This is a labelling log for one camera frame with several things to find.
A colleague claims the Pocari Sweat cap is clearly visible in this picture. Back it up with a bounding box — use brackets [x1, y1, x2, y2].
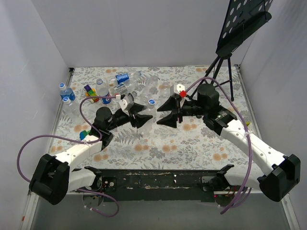
[59, 83, 66, 90]
[148, 99, 155, 105]

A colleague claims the Pepsi plastic bottle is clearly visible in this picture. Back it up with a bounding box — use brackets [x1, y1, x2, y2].
[106, 71, 142, 86]
[96, 78, 111, 105]

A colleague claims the Pocari Sweat plastic bottle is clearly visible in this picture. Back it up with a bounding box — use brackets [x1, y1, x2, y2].
[59, 88, 76, 101]

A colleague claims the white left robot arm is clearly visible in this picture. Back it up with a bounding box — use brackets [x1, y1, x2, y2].
[29, 104, 153, 205]

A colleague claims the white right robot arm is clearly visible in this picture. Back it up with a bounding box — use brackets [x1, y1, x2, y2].
[157, 84, 301, 202]

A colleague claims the clear bottle black label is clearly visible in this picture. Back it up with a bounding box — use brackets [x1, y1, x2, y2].
[128, 91, 137, 101]

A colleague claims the small labelled clear bottle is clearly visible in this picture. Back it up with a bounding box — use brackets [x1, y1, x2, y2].
[109, 80, 137, 96]

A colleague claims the tall clear plastic bottle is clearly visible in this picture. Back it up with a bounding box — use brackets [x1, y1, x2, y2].
[141, 75, 159, 103]

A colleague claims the colourful toy block car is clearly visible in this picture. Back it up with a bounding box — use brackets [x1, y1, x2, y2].
[84, 84, 99, 103]

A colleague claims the blue green toy block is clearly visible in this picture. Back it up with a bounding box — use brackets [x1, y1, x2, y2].
[79, 130, 90, 140]

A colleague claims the black music stand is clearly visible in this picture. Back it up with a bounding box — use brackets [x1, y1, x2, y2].
[206, 0, 272, 101]

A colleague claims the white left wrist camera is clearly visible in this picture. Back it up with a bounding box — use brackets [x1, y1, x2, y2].
[115, 93, 134, 115]

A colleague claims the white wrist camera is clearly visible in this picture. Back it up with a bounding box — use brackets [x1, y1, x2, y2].
[115, 93, 134, 115]
[170, 84, 187, 107]

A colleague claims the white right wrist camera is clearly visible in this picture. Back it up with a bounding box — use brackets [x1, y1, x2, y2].
[170, 84, 187, 107]

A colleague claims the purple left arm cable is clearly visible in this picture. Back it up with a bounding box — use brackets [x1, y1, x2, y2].
[16, 94, 120, 218]

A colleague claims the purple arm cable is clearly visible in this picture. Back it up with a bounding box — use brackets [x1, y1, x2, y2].
[16, 94, 120, 218]
[186, 77, 253, 214]

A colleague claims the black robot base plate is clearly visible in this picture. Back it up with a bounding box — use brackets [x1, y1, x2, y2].
[86, 165, 240, 202]

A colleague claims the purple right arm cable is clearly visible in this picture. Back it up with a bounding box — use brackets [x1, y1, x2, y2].
[186, 77, 253, 214]

